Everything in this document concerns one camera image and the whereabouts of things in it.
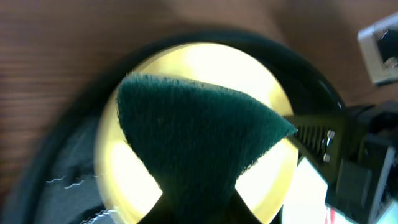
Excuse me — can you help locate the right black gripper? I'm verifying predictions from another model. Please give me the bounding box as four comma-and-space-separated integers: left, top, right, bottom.
284, 101, 397, 223

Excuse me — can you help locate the light green plate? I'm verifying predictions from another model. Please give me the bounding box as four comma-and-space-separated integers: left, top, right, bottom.
281, 155, 398, 224

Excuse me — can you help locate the green yellow sponge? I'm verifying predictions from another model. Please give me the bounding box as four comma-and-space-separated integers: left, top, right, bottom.
116, 73, 296, 223

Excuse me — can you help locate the black round tray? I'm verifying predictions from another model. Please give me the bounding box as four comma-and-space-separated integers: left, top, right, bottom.
1, 30, 345, 223

